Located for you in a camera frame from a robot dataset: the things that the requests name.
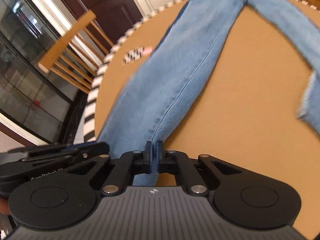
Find light blue denim jeans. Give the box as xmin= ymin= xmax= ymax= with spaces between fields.
xmin=96 ymin=0 xmax=320 ymax=187

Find glass sliding door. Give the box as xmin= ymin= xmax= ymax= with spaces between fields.
xmin=1 ymin=0 xmax=78 ymax=144

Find wooden slat-back chair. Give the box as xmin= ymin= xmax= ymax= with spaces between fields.
xmin=38 ymin=10 xmax=114 ymax=94

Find checkerboard calibration marker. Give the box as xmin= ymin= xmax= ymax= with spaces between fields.
xmin=123 ymin=47 xmax=145 ymax=64

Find dark brown wooden door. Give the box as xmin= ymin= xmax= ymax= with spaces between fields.
xmin=61 ymin=0 xmax=142 ymax=44

